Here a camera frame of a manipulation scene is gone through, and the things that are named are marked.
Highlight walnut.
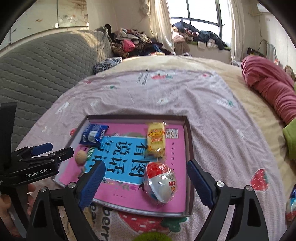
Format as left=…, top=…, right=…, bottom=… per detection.
left=75, top=150, right=87, bottom=166

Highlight blue cookie packet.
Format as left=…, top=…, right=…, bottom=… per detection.
left=79, top=123, right=109, bottom=147

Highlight small yellow snack packet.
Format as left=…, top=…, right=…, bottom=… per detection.
left=147, top=122, right=166, bottom=158

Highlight red white egg toy packet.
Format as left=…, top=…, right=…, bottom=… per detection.
left=140, top=162, right=177, bottom=205

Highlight person's left hand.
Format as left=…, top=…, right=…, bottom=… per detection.
left=0, top=184, right=37, bottom=238

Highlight red white candy wrapper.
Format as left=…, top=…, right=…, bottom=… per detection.
left=285, top=185, right=296, bottom=222

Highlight pink blue book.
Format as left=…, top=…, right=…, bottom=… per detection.
left=56, top=123, right=189, bottom=216

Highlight grey quilted headboard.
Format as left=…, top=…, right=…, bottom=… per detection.
left=1, top=30, right=112, bottom=150

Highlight pink strawberry bedsheet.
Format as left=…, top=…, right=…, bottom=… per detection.
left=20, top=70, right=287, bottom=240

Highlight dark patterned cloth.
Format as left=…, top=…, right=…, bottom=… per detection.
left=93, top=57, right=122, bottom=74

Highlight green fleece cloth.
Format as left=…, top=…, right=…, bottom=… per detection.
left=282, top=118, right=296, bottom=160

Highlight pile of clothes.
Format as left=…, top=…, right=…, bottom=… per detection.
left=96, top=24, right=176, bottom=59

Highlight pink rolled blanket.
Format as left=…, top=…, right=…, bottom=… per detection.
left=241, top=55, right=295, bottom=125

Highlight white curtain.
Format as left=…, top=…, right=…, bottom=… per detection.
left=228, top=0, right=245, bottom=62
left=149, top=0, right=175, bottom=52

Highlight white right curtain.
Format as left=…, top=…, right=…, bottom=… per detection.
left=228, top=0, right=245, bottom=62

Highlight clothes on window sill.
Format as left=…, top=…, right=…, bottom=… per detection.
left=172, top=21, right=230, bottom=51

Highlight white air conditioner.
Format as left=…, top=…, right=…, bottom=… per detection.
left=256, top=3, right=269, bottom=14

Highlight green fuzzy hair ring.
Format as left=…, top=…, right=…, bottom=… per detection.
left=131, top=231, right=173, bottom=241

